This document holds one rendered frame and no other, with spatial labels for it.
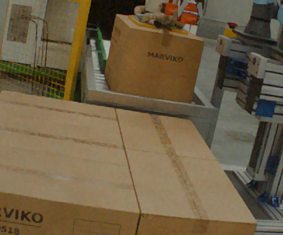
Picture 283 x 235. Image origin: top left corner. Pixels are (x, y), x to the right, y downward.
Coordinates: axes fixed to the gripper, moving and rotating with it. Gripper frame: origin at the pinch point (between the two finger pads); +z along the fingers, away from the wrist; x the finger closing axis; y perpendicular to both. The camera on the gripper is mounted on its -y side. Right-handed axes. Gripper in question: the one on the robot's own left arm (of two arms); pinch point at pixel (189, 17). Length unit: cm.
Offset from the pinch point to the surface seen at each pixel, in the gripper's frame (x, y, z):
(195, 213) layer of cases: 12, -96, 54
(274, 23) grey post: -180, 295, 9
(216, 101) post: -51, 77, 55
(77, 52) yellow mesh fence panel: 38, 103, 43
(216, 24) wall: -321, 894, 72
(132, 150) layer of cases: 23, -40, 54
